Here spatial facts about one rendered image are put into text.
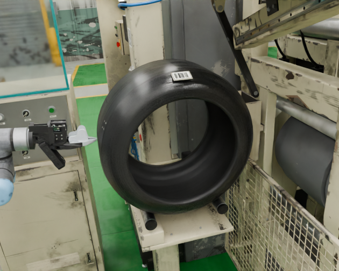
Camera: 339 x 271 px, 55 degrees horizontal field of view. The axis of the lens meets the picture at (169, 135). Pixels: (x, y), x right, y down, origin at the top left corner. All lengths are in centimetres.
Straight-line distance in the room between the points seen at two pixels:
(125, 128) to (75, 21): 903
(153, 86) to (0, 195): 54
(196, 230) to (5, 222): 107
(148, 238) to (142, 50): 73
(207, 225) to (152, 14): 86
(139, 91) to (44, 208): 108
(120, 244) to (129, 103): 166
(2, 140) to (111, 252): 155
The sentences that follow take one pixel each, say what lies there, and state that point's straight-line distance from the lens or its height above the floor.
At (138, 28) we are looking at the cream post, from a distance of 133.
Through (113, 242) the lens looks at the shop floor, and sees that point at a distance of 257.
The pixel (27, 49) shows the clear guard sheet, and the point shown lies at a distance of 164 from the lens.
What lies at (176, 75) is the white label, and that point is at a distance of 102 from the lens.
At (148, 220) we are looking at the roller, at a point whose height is 92.
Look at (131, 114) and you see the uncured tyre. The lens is 101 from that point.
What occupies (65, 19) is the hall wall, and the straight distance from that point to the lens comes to 1000.
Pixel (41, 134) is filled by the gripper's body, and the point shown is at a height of 128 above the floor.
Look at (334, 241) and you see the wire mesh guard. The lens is 107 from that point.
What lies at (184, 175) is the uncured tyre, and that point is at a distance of 144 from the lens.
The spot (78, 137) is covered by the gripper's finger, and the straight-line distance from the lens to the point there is 112.
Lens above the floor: 167
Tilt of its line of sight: 24 degrees down
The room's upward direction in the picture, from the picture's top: 4 degrees counter-clockwise
